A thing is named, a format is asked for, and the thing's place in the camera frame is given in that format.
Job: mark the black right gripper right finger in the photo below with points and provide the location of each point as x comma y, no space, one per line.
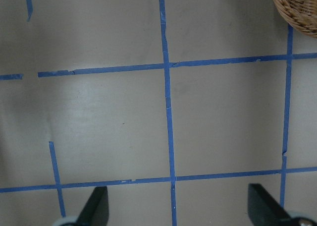
263,209

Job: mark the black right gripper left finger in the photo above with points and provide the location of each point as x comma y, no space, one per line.
96,209

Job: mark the wicker basket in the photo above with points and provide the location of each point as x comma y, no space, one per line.
299,14

